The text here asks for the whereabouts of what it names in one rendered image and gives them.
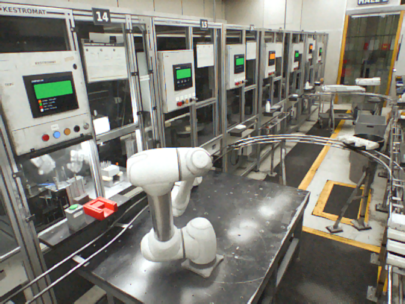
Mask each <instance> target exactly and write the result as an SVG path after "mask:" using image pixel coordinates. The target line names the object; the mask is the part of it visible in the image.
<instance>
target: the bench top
mask: <svg viewBox="0 0 405 304"><path fill-rule="evenodd" d="M198 186H199V187H197V188H196V187H194V186H193V188H192V189H191V192H190V200H189V203H188V205H187V208H186V210H185V211H184V213H183V214H182V215H181V216H179V217H175V216H173V222H174V226H175V227H176V228H177V229H182V228H184V227H186V226H187V224H188V222H190V221H191V220H192V219H195V218H205V219H207V220H208V221H209V222H210V223H211V225H212V227H213V230H214V231H215V235H216V254H217V255H222V256H223V257H224V260H223V261H221V262H220V263H219V264H218V266H217V267H216V268H215V269H214V271H213V272H212V274H211V275H210V278H208V279H206V278H204V277H203V276H202V275H200V274H197V273H195V272H193V271H190V270H188V269H186V268H182V267H181V264H182V263H183V262H184V261H185V260H186V259H187V258H183V259H178V260H174V261H168V262H151V261H148V260H146V259H145V258H144V257H143V255H142V250H141V242H142V240H143V237H144V236H145V235H146V234H148V233H150V231H151V229H152V220H151V213H150V212H148V211H149V208H147V209H146V210H145V211H143V212H142V213H141V214H140V215H139V216H138V217H137V218H136V220H135V221H134V222H133V223H132V224H131V225H132V227H131V228H130V229H127V230H126V231H125V232H124V233H123V234H122V235H121V236H120V237H119V238H118V239H117V240H116V241H114V242H113V243H112V244H111V245H109V246H108V247H107V248H106V249H104V250H103V251H102V252H100V253H99V254H97V255H96V256H95V257H93V258H92V259H91V260H89V261H88V262H90V263H89V264H88V265H86V266H85V267H84V266H83V265H82V266H81V267H80V268H79V269H80V270H82V271H84V272H85V273H87V274H89V275H91V276H92V277H94V278H95V279H97V280H99V281H100V282H102V283H104V284H106V285H107V286H109V287H110V288H112V289H114V290H115V291H117V292H119V293H121V294H122V295H124V296H125V297H127V298H129V299H130V300H132V301H134V302H136V303H137V304H253V302H254V300H255V298H256V296H257V295H258V293H259V291H260V289H261V287H262V285H263V283H264V281H265V279H266V277H267V276H268V274H269V272H270V270H271V268H272V266H273V264H274V262H275V260H276V258H277V257H278V255H279V253H280V251H281V249H282V247H283V246H284V244H285V242H286V240H287V238H288V236H289V234H290V232H291V230H292V228H293V227H294V225H295V223H296V221H297V219H298V217H299V215H300V213H301V211H302V209H303V208H304V206H305V204H306V202H307V200H308V198H309V197H310V193H311V191H306V190H303V189H298V188H293V187H290V186H285V185H279V184H276V183H271V182H266V181H262V180H257V179H252V178H248V177H243V176H238V175H235V174H230V173H224V172H221V171H216V170H212V169H210V171H209V172H208V173H207V174H206V175H204V176H203V177H202V181H201V183H200V184H199V185H198ZM244 191H245V192H244ZM273 191H274V192H273ZM232 203H234V204H232ZM124 229H125V228H123V227H116V226H114V227H113V228H112V229H110V230H109V231H108V232H107V233H106V234H104V235H103V236H102V237H100V239H98V240H97V241H95V242H94V243H93V244H91V245H90V246H88V247H87V248H85V249H84V250H82V251H81V252H79V253H78V254H77V256H79V257H81V258H83V259H84V260H86V259H87V258H89V257H91V256H92V255H93V254H95V253H96V252H97V251H98V250H100V249H102V248H103V247H104V246H105V245H107V244H108V243H109V242H110V241H112V240H113V239H114V238H115V237H117V236H118V235H119V234H120V233H121V232H122V231H123V230H124Z"/></svg>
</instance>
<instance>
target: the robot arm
mask: <svg viewBox="0 0 405 304"><path fill-rule="evenodd" d="M211 166H212V159H211V156H210V155H209V153H208V152H207V151H206V150H205V149H203V148H199V147H196V148H158V149H152V150H146V151H141V152H139V153H137V154H135V155H133V156H131V157H130V158H129V159H128V160H127V179H128V181H129V182H130V183H131V184H132V185H134V186H137V187H141V188H142V189H143V190H144V191H145V192H146V193H147V197H148V204H149V210H150V213H151V220H152V229H151V231H150V233H148V234H146V235H145V236H144V237H143V240H142V242H141V250H142V255H143V257H144V258H145V259H146V260H148V261H151V262H168V261H174V260H178V259H183V258H187V259H186V260H185V261H184V262H183V263H182V264H181V267H182V268H186V269H188V270H190V271H193V272H195V273H197V274H200V275H202V276H203V277H204V278H206V279H208V278H210V275H211V274H212V272H213V271H214V269H215V268H216V267H217V266H218V264H219V263H220V262H221V261H223V260H224V257H223V256H222V255H217V254H216V235H215V231H214V230H213V227H212V225H211V223H210V222H209V221H208V220H207V219H205V218H195V219H192V220H191V221H190V222H188V224H187V226H186V227H184V228H182V229H177V228H176V227H175V226H174V222H173V216H175V217H179V216H181V215H182V214H183V213H184V211H185V210H186V208H187V205H188V203H189V200H190V192H191V189H192V188H193V186H196V185H199V184H200V183H201V181H202V179H203V176H204V175H206V174H207V173H208V172H209V171H210V169H211ZM174 184H175V185H174ZM173 185H174V188H173V190H172V191H171V189H172V187H173Z"/></svg>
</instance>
